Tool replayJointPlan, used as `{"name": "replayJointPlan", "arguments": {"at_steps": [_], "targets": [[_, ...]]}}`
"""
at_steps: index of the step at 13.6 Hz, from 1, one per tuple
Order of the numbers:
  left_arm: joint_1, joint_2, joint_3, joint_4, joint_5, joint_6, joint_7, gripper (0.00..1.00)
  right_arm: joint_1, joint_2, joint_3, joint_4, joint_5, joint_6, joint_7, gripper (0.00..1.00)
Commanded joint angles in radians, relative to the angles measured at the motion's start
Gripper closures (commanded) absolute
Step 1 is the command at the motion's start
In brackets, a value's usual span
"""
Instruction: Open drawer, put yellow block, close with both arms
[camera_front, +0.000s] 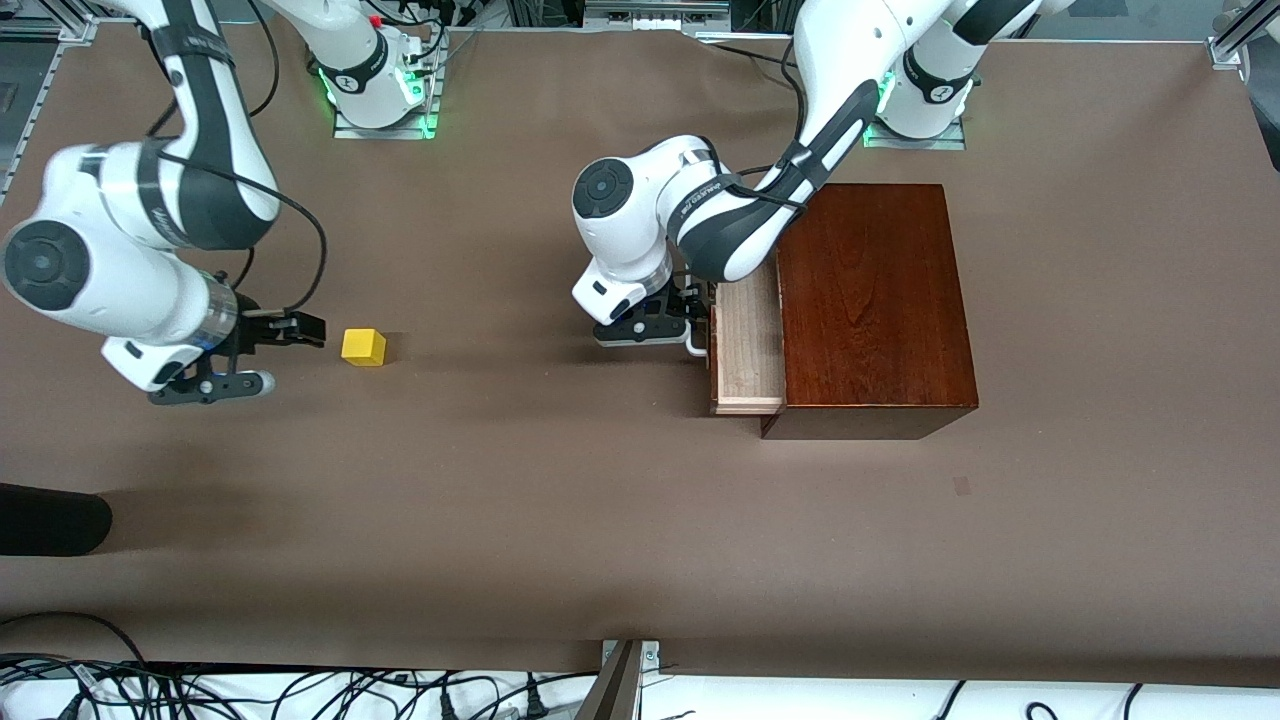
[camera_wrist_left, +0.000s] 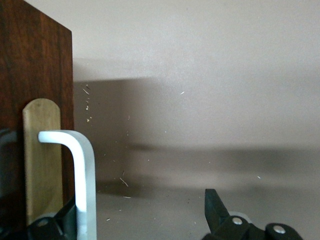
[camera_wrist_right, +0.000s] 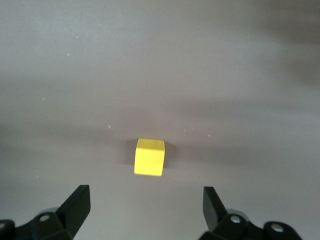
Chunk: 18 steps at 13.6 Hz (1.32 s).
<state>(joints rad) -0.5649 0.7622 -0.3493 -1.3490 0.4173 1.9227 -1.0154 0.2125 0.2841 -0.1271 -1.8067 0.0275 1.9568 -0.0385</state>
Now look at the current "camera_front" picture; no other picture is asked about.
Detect black cable between bases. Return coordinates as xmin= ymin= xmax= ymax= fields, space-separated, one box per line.
xmin=700 ymin=28 xmax=801 ymax=81

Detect wooden drawer with silver handle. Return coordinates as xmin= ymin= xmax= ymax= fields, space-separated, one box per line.
xmin=690 ymin=255 xmax=788 ymax=417

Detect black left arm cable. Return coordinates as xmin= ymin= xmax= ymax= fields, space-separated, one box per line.
xmin=735 ymin=30 xmax=817 ymax=211

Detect dark brown wooden box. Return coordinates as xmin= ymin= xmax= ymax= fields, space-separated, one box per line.
xmin=760 ymin=183 xmax=981 ymax=441

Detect aluminium frame corner post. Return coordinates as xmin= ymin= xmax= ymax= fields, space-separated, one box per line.
xmin=1205 ymin=0 xmax=1280 ymax=71

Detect tangled black cables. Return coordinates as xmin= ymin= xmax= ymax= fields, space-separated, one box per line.
xmin=0 ymin=612 xmax=601 ymax=720

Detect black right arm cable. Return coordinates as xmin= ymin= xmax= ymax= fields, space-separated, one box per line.
xmin=145 ymin=130 xmax=331 ymax=313

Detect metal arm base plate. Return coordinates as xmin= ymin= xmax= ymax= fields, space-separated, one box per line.
xmin=333 ymin=55 xmax=443 ymax=141
xmin=862 ymin=112 xmax=969 ymax=152

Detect brown table cover sheet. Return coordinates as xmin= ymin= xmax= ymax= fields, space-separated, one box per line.
xmin=0 ymin=20 xmax=1280 ymax=691

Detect black cylindrical object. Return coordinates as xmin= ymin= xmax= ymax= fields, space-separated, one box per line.
xmin=0 ymin=483 xmax=114 ymax=558

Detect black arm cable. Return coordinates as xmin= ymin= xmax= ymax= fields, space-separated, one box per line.
xmin=735 ymin=30 xmax=817 ymax=211
xmin=145 ymin=130 xmax=331 ymax=313

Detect metal table edge bracket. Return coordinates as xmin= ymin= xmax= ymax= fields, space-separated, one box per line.
xmin=575 ymin=640 xmax=662 ymax=720

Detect yellow cube block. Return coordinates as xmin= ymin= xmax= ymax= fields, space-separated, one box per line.
xmin=341 ymin=328 xmax=388 ymax=368

